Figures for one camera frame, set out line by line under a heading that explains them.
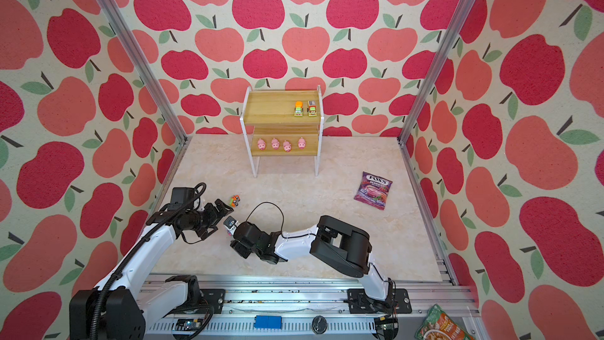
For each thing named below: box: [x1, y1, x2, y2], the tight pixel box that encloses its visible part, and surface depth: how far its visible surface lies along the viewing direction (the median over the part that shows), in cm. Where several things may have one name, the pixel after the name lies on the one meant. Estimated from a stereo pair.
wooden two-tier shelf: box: [239, 85, 325, 178], surface depth 92 cm
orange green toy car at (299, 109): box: [294, 100, 305, 118], surface depth 84 cm
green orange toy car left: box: [229, 195, 241, 208], surface depth 98 cm
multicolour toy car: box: [306, 99, 317, 117], surface depth 84 cm
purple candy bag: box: [353, 171, 394, 211], surface depth 100 cm
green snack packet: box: [415, 303, 476, 340], surface depth 70 cm
